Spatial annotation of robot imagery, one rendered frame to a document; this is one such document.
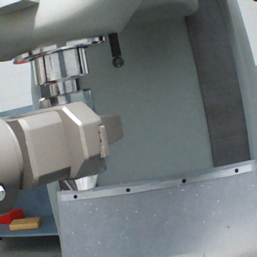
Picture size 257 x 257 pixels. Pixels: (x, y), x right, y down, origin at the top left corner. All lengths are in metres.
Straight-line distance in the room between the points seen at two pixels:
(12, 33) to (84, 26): 0.06
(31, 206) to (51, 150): 4.74
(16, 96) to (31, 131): 4.64
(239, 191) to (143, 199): 0.15
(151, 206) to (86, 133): 0.45
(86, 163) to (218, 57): 0.45
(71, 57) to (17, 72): 4.56
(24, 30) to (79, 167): 0.11
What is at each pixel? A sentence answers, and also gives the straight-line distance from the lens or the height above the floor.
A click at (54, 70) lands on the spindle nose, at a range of 0.47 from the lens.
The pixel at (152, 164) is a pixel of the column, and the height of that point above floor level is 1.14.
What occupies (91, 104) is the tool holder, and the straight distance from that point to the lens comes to 0.48.
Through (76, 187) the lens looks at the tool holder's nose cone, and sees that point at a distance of 0.49.
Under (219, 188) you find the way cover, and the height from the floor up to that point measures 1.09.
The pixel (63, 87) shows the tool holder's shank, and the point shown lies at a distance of 0.48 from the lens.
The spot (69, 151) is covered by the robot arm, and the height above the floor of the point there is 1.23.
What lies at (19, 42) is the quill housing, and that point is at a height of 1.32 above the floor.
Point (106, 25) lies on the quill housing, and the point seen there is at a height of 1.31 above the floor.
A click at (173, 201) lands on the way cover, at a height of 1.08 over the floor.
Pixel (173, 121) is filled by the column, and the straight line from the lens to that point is 0.85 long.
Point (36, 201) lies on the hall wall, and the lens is 5.11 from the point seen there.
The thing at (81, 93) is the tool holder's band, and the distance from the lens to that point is 0.47.
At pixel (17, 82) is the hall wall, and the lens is 5.03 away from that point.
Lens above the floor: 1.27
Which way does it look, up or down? 5 degrees down
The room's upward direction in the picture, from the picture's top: 11 degrees counter-clockwise
